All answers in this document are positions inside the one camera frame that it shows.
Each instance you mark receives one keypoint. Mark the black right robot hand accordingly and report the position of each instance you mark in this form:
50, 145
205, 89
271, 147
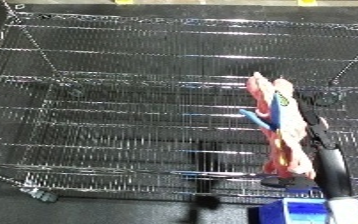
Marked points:
330, 166

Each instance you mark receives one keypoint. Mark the pale right robot arm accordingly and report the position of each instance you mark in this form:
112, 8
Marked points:
350, 213

